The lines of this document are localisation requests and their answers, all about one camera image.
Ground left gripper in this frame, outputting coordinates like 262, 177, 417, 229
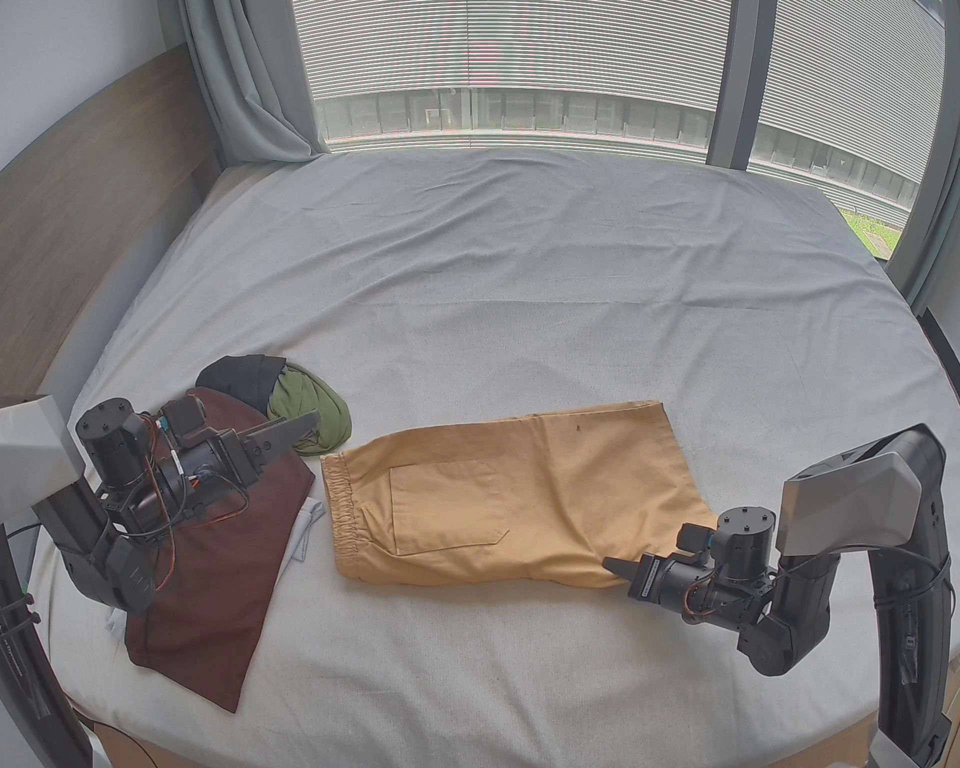
153, 410, 324, 519

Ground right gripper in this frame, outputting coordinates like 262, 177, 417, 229
626, 551, 721, 624

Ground tan shorts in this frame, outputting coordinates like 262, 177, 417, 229
321, 399, 720, 590

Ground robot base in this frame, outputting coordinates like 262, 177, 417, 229
866, 738, 948, 768

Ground bed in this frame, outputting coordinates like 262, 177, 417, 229
0, 43, 960, 768

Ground green garment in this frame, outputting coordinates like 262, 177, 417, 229
266, 362, 354, 459

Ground black garment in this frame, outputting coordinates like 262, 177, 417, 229
196, 355, 290, 417

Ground white garment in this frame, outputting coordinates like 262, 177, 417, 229
105, 498, 329, 648

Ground brown shorts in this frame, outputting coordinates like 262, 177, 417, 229
123, 386, 316, 715

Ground grey-green curtain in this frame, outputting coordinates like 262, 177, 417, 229
178, 0, 331, 168
906, 75, 960, 318

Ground window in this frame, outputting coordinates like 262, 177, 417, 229
288, 0, 948, 265

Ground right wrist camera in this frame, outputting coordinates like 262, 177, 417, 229
675, 522, 721, 560

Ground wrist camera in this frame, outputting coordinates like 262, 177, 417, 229
159, 397, 226, 447
675, 522, 721, 560

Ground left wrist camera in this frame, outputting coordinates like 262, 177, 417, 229
159, 397, 226, 447

